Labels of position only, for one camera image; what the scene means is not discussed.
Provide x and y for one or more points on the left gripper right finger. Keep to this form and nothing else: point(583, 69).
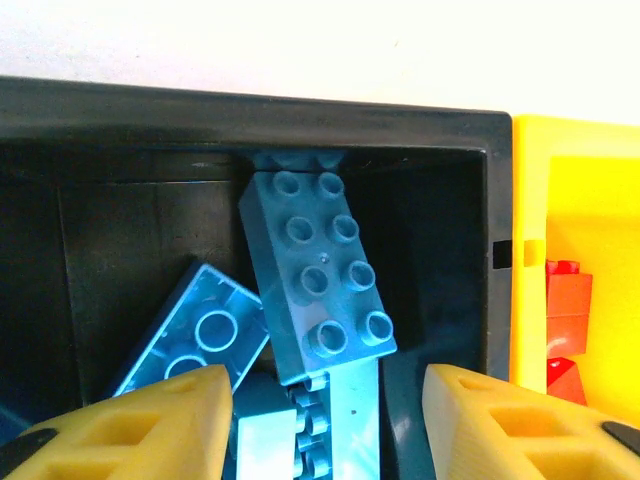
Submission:
point(465, 410)

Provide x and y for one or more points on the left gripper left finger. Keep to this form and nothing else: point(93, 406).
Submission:
point(190, 400)

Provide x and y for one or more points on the blue lego brick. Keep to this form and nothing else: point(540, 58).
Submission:
point(220, 300)
point(320, 265)
point(355, 415)
point(265, 445)

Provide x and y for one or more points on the red lego brick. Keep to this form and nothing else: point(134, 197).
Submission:
point(565, 380)
point(569, 300)

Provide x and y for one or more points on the black plastic bin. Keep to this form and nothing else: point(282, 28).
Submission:
point(150, 215)

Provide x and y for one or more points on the yellow plastic bin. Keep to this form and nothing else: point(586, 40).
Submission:
point(590, 200)

